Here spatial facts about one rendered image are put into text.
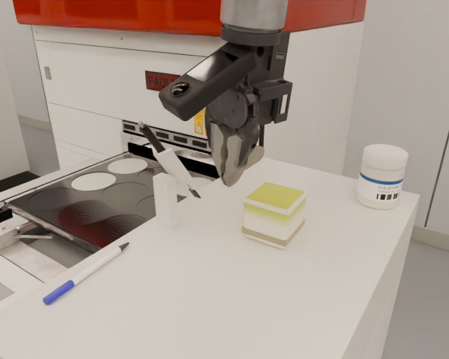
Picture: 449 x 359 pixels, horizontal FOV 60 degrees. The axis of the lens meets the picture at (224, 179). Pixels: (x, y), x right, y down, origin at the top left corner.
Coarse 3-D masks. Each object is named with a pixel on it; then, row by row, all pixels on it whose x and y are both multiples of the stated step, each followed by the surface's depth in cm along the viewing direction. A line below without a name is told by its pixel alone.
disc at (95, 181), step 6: (90, 174) 95; (96, 174) 95; (102, 174) 95; (108, 174) 95; (78, 180) 92; (84, 180) 92; (90, 180) 92; (96, 180) 92; (102, 180) 92; (108, 180) 92; (114, 180) 92; (72, 186) 89; (78, 186) 89; (84, 186) 89; (90, 186) 89; (96, 186) 89; (102, 186) 89; (108, 186) 89
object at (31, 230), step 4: (28, 228) 82; (32, 228) 82; (36, 228) 83; (40, 228) 83; (20, 232) 81; (24, 232) 81; (28, 232) 81; (32, 232) 82; (36, 232) 83; (40, 232) 84; (44, 232) 85; (48, 232) 85; (20, 240) 80; (24, 240) 81; (28, 240) 82; (32, 240) 83
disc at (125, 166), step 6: (114, 162) 102; (120, 162) 102; (126, 162) 102; (132, 162) 102; (138, 162) 102; (144, 162) 102; (108, 168) 98; (114, 168) 98; (120, 168) 98; (126, 168) 98; (132, 168) 98; (138, 168) 98; (144, 168) 98
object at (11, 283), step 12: (0, 264) 53; (12, 264) 53; (0, 276) 51; (12, 276) 51; (24, 276) 51; (0, 288) 50; (12, 288) 49; (24, 288) 49; (0, 300) 48; (12, 300) 47
